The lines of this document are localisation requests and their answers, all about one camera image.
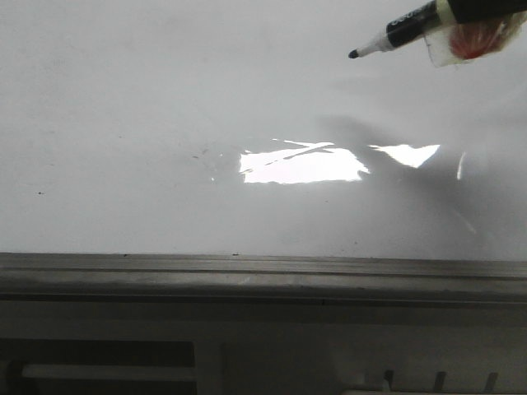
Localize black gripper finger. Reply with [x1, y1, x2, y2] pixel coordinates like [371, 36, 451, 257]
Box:
[448, 0, 526, 24]

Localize red magnet taped to marker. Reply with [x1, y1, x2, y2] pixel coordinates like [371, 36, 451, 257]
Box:
[424, 12, 526, 67]

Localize black white whiteboard marker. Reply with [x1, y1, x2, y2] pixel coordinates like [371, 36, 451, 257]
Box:
[348, 1, 456, 59]

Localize white marker tray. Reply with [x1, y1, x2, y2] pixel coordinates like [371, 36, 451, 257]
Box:
[1, 300, 526, 394]

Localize white whiteboard with metal frame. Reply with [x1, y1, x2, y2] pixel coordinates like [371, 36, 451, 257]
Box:
[1, 1, 526, 304]

